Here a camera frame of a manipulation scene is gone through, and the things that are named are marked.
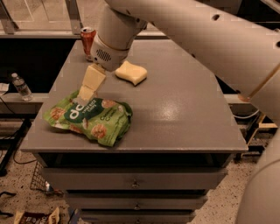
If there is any orange soda can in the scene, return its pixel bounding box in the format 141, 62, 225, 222
80, 27, 96, 61

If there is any green rice chip bag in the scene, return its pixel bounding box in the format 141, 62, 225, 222
43, 91, 133, 147

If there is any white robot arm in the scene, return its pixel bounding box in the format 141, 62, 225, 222
90, 0, 280, 125

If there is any metal railing frame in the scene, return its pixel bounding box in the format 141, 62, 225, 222
0, 0, 169, 40

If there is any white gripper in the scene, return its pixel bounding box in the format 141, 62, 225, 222
74, 34, 131, 106

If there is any grey drawer cabinet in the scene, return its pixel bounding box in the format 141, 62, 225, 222
21, 40, 247, 224

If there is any wire mesh basket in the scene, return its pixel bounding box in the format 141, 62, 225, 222
30, 162, 53, 193

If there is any clear plastic water bottle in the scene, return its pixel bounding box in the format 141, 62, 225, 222
11, 73, 32, 102

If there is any brown snack bag on floor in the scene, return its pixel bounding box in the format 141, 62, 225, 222
13, 207, 60, 224

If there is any yellow sponge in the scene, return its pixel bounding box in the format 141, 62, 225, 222
115, 61, 148, 86

